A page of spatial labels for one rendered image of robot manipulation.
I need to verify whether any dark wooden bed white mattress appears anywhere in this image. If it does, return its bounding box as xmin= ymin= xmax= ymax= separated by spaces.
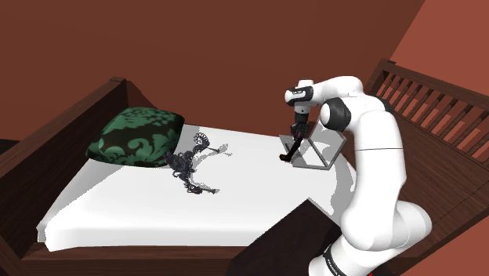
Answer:
xmin=0 ymin=58 xmax=489 ymax=276

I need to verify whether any green patterned pillow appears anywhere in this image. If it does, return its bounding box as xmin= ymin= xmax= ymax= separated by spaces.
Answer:
xmin=85 ymin=107 xmax=187 ymax=169

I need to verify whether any black elongated object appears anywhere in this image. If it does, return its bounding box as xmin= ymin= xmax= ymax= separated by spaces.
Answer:
xmin=279 ymin=136 xmax=303 ymax=162

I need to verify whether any black ornate metal figure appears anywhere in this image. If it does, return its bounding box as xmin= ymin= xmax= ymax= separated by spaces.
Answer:
xmin=164 ymin=132 xmax=221 ymax=196

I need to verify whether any grey open laptop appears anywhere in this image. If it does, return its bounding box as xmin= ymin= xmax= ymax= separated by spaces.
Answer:
xmin=278 ymin=121 xmax=348 ymax=172

